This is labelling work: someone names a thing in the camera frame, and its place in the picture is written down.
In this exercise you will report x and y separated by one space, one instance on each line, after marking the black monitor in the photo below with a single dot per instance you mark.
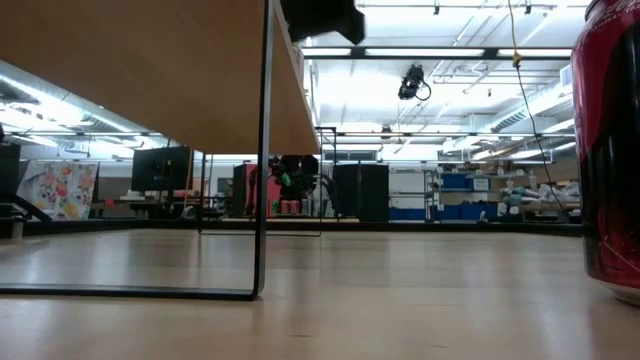
160 170

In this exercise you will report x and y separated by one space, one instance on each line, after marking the cluttered workbench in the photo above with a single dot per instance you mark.
545 192

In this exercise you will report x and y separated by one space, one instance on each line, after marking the black cabinet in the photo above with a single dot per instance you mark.
360 192

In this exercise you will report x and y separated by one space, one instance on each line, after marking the black overhead frame beam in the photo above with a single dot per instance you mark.
357 52

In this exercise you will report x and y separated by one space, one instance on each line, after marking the black rectangular object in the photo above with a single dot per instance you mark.
9 170

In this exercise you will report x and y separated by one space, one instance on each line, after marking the black metal table frame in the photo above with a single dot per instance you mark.
100 226

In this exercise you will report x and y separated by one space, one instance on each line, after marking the background black robot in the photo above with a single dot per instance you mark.
297 172

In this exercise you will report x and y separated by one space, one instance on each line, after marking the blue storage bin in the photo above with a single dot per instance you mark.
455 181
467 212
412 214

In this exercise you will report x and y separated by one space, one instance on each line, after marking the orange red panel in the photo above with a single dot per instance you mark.
274 195

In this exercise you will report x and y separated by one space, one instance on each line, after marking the yellow pole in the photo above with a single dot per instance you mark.
189 180

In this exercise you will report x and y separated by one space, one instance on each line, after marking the black overhead camera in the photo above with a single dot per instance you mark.
411 82

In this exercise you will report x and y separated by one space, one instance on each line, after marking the pink red container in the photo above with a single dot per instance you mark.
290 207

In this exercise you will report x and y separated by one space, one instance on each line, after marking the floral patterned cloth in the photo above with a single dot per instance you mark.
60 192

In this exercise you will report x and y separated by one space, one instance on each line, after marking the wooden shelf black metal legs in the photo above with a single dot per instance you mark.
150 60

